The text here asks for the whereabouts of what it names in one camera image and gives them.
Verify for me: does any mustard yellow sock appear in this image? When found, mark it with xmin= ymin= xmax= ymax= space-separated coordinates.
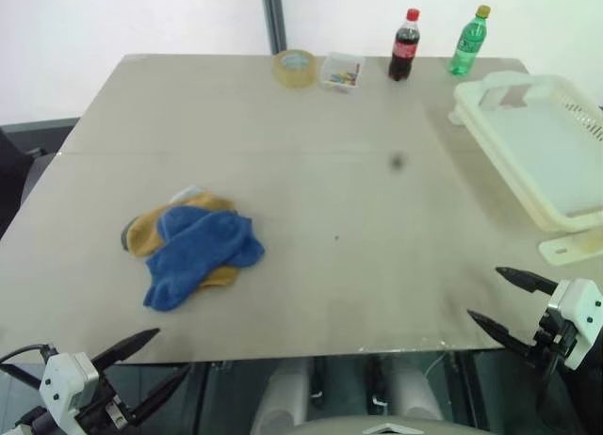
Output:
xmin=125 ymin=193 xmax=237 ymax=259
xmin=194 ymin=264 xmax=242 ymax=291

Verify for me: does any grey sock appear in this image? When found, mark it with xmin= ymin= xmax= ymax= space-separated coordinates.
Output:
xmin=120 ymin=215 xmax=143 ymax=254

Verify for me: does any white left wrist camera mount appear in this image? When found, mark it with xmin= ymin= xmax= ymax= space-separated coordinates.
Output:
xmin=38 ymin=352 xmax=101 ymax=435

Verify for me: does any white rounded robot leg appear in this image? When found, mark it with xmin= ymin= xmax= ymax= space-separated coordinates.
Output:
xmin=384 ymin=356 xmax=445 ymax=423
xmin=248 ymin=358 xmax=313 ymax=435

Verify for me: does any pale blue sock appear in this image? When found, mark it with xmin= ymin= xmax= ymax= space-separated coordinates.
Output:
xmin=168 ymin=185 xmax=209 ymax=206

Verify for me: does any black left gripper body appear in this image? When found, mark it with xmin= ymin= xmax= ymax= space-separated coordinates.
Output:
xmin=76 ymin=362 xmax=143 ymax=432

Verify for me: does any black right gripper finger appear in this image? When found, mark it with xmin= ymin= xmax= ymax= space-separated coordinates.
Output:
xmin=466 ymin=310 xmax=537 ymax=352
xmin=495 ymin=266 xmax=561 ymax=297

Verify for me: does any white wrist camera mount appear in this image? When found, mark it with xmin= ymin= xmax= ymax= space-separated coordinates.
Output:
xmin=38 ymin=352 xmax=101 ymax=435
xmin=546 ymin=278 xmax=603 ymax=372

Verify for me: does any cream plastic basket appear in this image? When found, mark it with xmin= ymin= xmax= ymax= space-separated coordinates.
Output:
xmin=447 ymin=71 xmax=603 ymax=234

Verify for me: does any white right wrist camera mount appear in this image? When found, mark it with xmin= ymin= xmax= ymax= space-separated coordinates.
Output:
xmin=546 ymin=278 xmax=603 ymax=372

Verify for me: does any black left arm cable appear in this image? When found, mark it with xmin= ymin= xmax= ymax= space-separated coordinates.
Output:
xmin=0 ymin=343 xmax=60 ymax=392

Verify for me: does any cola bottle with red cap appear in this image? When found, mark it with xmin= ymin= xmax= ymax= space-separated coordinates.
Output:
xmin=387 ymin=8 xmax=422 ymax=84

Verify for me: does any clear packing tape roll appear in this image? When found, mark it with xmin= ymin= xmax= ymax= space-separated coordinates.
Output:
xmin=272 ymin=48 xmax=318 ymax=90

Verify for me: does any dark grey pillar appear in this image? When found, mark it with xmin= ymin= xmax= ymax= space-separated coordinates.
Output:
xmin=259 ymin=0 xmax=289 ymax=56

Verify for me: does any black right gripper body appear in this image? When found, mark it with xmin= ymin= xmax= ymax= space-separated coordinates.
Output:
xmin=531 ymin=306 xmax=580 ymax=360

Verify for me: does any pile of coloured clips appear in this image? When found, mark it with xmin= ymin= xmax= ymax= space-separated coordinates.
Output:
xmin=329 ymin=64 xmax=362 ymax=86

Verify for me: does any grey robot torso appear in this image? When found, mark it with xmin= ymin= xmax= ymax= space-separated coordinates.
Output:
xmin=285 ymin=414 xmax=473 ymax=435

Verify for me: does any white flat plastic bracket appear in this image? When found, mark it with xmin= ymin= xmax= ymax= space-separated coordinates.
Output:
xmin=537 ymin=234 xmax=603 ymax=267

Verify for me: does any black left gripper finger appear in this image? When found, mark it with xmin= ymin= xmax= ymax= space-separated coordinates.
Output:
xmin=90 ymin=328 xmax=161 ymax=374
xmin=131 ymin=364 xmax=193 ymax=426

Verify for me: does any blue terry sock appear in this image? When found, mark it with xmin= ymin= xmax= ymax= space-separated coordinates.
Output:
xmin=142 ymin=212 xmax=256 ymax=313
xmin=158 ymin=205 xmax=267 ymax=270

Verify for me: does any green bottle with yellow cap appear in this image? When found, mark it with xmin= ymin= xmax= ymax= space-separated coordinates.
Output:
xmin=446 ymin=4 xmax=493 ymax=77

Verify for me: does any clear plastic box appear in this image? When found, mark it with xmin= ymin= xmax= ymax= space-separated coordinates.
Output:
xmin=319 ymin=51 xmax=368 ymax=96

